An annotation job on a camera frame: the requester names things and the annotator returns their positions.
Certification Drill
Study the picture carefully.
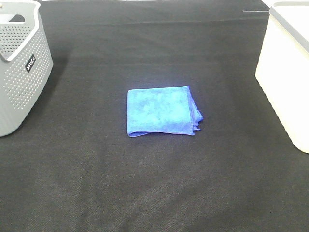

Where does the grey perforated plastic basket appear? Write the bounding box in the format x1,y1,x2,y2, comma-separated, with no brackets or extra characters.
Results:
0,0,53,136

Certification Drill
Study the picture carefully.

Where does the black table cloth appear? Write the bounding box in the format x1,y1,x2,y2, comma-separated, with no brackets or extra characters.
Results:
0,0,309,232

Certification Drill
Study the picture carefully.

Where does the white plastic storage bin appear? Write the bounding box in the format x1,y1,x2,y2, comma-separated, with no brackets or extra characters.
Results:
255,1,309,153

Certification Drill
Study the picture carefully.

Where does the blue microfiber towel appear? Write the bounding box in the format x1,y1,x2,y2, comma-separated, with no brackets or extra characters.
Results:
126,86,203,137

